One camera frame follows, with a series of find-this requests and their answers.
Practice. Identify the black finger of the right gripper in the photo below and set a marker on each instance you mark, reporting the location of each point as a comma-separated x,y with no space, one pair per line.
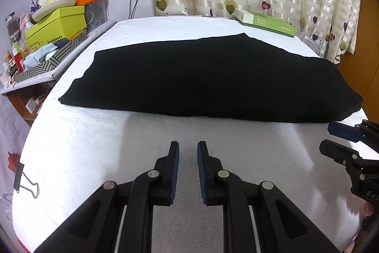
338,152

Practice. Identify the person's right hand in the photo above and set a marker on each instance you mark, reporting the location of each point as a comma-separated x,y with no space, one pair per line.
369,209

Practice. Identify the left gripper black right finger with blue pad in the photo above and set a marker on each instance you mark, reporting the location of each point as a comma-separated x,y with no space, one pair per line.
256,217

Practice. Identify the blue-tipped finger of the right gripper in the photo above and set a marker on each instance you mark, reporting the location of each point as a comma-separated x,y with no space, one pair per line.
350,133

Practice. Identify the white bed sheet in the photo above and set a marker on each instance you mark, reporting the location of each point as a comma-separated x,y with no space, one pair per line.
72,151

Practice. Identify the green flat box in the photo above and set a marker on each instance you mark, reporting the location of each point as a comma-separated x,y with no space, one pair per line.
265,22

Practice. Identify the black binder clip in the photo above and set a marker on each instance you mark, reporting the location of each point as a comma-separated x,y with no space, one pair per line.
23,182

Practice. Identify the brown wooden wardrobe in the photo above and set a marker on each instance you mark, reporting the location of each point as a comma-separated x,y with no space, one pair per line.
360,70

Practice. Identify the lime green shoe box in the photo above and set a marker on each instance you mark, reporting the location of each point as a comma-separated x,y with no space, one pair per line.
62,23

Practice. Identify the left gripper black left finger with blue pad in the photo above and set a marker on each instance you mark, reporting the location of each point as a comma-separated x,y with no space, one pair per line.
119,217

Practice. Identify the black pants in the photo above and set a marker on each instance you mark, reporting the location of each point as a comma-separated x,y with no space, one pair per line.
235,77

